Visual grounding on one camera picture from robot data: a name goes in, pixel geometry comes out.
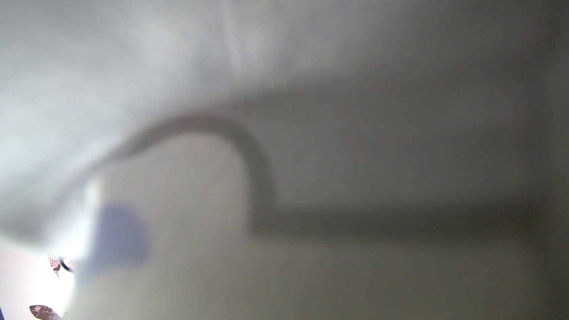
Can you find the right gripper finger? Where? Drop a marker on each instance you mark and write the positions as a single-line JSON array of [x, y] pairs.
[[165, 219]]

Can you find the grey polar bear pillow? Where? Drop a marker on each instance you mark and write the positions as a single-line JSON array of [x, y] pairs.
[[406, 159]]

